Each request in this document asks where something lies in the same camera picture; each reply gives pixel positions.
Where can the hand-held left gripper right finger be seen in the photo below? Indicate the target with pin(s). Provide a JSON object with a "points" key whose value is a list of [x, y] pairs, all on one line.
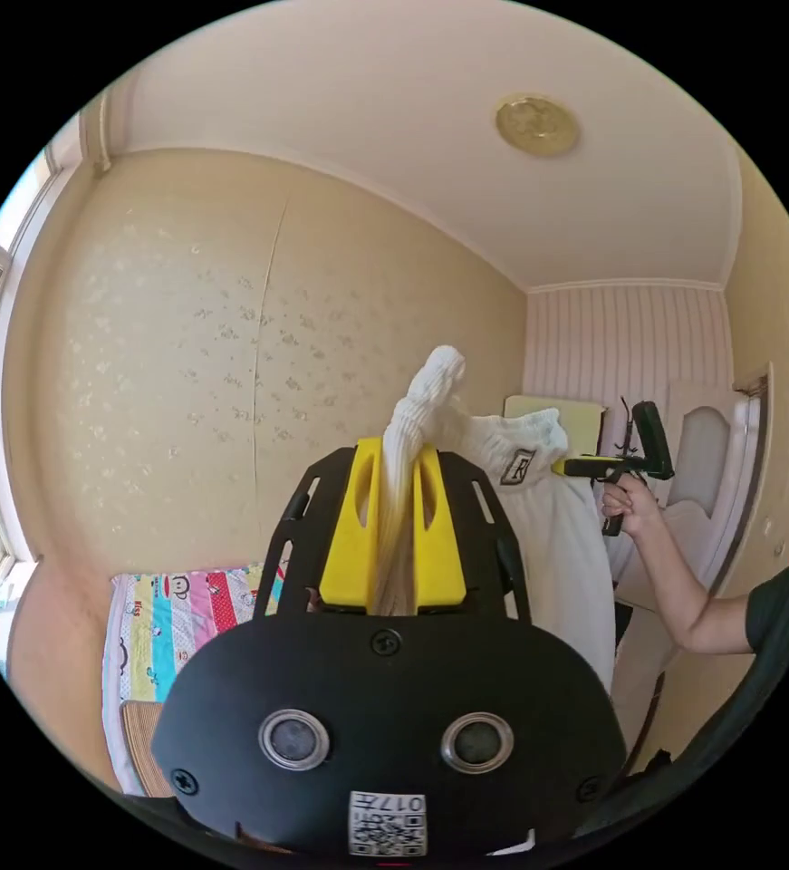
{"points": [[443, 550]]}

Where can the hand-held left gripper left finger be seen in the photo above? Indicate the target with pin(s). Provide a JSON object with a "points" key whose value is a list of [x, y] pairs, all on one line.
{"points": [[348, 544]]}

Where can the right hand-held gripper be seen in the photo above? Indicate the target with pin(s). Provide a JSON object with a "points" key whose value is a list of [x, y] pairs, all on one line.
{"points": [[598, 467]]}

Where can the person's right forearm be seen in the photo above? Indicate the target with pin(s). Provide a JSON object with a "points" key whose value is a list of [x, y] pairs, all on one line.
{"points": [[696, 598]]}

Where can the person's right hand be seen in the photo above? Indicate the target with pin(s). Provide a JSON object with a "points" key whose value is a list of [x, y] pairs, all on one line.
{"points": [[632, 506]]}

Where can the white door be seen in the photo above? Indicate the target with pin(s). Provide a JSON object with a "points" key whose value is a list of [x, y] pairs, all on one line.
{"points": [[706, 462]]}

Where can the bed with colourful printed quilt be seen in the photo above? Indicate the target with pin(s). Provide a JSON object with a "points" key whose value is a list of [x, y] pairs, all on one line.
{"points": [[163, 632]]}

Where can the round golden ceiling lamp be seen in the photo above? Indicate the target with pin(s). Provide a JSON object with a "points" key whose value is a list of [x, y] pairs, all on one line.
{"points": [[537, 126]]}

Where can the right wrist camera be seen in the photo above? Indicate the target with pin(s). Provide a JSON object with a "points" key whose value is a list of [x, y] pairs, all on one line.
{"points": [[655, 438]]}

